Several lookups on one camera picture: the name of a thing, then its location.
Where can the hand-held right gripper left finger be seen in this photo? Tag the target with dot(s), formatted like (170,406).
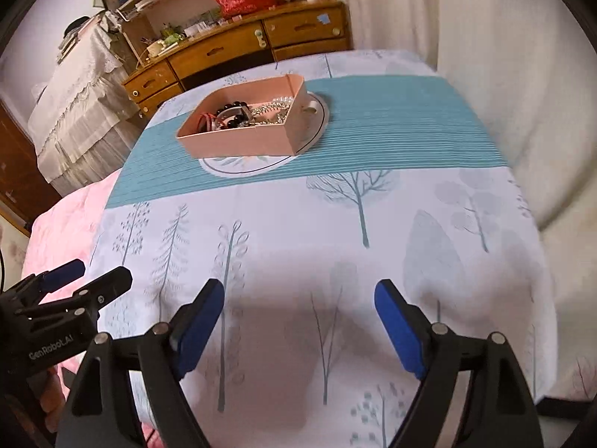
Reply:
(198,331)

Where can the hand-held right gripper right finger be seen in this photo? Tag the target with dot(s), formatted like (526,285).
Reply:
(401,331)

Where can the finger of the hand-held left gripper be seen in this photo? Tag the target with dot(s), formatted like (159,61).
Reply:
(63,274)
(105,289)

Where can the pink cardboard box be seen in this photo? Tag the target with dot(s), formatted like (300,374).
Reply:
(242,142)

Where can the person's left hand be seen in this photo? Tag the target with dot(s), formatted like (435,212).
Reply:
(50,399)

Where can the pink blanket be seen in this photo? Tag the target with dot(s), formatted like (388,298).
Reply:
(65,228)

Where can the brown wooden door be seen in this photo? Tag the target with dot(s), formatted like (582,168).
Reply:
(18,172)

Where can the tree print tablecloth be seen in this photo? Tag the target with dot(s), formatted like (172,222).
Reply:
(289,224)

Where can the beige lace cover cloth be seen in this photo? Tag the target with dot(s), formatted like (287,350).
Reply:
(79,116)

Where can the wooden desk with shelves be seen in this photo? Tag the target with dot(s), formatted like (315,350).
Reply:
(219,51)

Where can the cream patterned curtain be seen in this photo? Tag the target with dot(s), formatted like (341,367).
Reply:
(513,79)

